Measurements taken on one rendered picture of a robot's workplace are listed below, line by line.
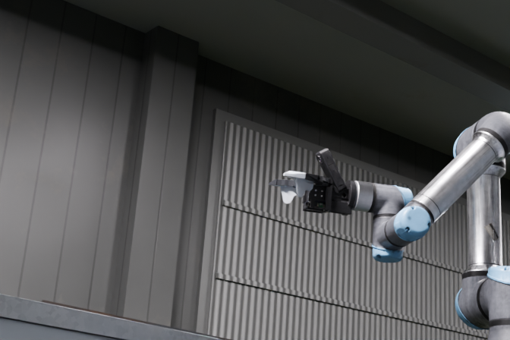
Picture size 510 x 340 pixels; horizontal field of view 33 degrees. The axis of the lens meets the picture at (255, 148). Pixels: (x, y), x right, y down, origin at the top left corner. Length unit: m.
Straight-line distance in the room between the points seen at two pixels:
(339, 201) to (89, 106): 3.00
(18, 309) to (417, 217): 0.91
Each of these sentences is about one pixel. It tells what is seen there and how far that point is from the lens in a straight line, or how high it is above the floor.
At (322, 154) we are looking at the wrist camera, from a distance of 2.14.
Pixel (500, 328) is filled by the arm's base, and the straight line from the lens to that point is 2.07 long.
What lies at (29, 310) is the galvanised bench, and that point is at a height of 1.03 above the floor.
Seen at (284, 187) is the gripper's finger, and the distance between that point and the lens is 2.19.
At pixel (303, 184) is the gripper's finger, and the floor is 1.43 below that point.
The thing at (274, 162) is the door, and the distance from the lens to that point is 5.61.
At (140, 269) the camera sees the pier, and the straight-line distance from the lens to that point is 4.77.
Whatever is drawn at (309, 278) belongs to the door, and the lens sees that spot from 5.64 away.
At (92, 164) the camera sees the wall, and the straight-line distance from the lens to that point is 4.89.
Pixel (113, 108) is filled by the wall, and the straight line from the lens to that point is 5.05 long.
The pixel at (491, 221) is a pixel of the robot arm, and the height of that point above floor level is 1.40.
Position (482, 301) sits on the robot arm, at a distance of 2.15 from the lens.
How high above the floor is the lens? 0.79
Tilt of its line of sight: 20 degrees up
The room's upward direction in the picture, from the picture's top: 4 degrees clockwise
